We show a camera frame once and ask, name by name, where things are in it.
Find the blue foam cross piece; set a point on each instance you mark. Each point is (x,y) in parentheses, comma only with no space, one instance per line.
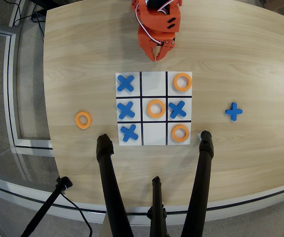
(177,109)
(125,83)
(126,110)
(129,133)
(234,111)

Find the white framed glass panel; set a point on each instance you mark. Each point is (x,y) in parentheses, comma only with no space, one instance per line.
(11,98)

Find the white tic-tac-toe board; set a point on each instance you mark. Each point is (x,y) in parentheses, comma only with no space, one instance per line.
(154,84)

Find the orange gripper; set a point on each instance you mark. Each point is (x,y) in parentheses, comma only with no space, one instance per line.
(145,39)

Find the thin black tripod column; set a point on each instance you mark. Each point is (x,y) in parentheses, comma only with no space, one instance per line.
(157,197)

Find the cardboard box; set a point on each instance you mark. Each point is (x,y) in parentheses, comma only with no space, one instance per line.
(275,3)

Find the black pole with clamp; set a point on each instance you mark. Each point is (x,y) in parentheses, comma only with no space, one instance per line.
(45,207)

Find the small white paper label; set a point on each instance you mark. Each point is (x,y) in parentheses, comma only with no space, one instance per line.
(199,135)

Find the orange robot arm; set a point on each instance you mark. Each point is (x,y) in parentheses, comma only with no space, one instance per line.
(141,5)

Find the black tripod leg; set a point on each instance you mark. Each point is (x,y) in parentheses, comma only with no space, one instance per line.
(109,177)
(201,177)

